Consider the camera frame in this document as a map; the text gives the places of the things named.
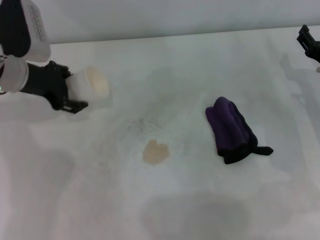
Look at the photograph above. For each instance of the purple rag with black trim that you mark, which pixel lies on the purple rag with black trim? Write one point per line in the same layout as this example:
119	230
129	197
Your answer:
228	125

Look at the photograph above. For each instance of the white paper cup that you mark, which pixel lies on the white paper cup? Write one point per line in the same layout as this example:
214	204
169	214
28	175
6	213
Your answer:
90	86

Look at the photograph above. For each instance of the brown water stain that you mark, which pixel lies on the brown water stain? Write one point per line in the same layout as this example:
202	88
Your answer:
155	153

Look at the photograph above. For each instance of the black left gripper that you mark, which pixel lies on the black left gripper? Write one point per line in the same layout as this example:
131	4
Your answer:
45	81

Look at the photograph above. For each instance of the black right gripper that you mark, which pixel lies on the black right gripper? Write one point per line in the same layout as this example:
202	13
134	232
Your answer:
315	51

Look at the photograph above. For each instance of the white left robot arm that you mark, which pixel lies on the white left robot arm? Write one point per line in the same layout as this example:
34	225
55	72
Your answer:
13	73

